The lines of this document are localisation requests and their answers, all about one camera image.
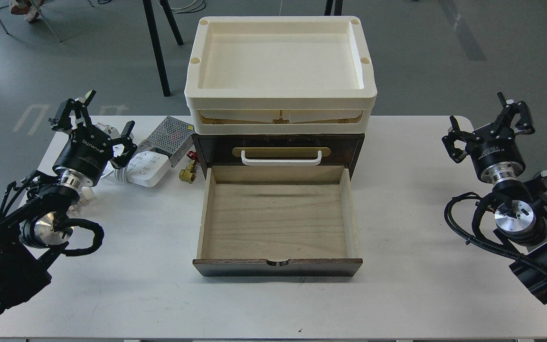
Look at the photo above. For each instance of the black stand leg right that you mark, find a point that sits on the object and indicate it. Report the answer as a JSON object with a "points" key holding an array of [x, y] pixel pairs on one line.
{"points": [[333, 7]]}

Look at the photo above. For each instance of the brass valve red handle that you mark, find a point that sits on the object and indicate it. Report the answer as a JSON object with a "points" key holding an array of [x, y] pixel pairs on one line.
{"points": [[188, 174]]}

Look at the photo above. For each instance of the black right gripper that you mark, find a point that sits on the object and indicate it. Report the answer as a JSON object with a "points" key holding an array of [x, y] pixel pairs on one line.
{"points": [[495, 143]]}

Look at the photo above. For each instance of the open wooden drawer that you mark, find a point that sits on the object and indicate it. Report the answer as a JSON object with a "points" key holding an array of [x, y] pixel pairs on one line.
{"points": [[278, 221]]}

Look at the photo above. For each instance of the white drawer handle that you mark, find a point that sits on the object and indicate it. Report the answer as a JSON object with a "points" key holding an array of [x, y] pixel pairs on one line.
{"points": [[281, 162]]}

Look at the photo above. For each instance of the metal chair legs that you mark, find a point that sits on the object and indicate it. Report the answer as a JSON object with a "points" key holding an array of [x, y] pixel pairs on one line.
{"points": [[59, 19]]}

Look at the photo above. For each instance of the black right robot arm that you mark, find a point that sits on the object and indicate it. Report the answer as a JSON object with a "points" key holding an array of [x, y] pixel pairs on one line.
{"points": [[511, 220]]}

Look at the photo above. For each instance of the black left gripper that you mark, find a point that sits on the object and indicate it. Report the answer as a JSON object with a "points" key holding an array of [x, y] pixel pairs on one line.
{"points": [[87, 150]]}

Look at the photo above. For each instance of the white power strip with cable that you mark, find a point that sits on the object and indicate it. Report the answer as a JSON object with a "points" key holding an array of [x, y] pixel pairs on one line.
{"points": [[146, 168]]}

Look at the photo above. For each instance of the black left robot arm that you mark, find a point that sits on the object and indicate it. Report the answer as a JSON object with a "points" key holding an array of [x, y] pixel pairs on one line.
{"points": [[34, 225]]}

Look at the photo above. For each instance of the silver mesh power supply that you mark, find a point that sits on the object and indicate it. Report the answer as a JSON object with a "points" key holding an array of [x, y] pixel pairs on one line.
{"points": [[172, 137]]}

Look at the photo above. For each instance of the cream plastic tray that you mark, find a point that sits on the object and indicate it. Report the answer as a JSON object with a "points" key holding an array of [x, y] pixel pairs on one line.
{"points": [[280, 75]]}

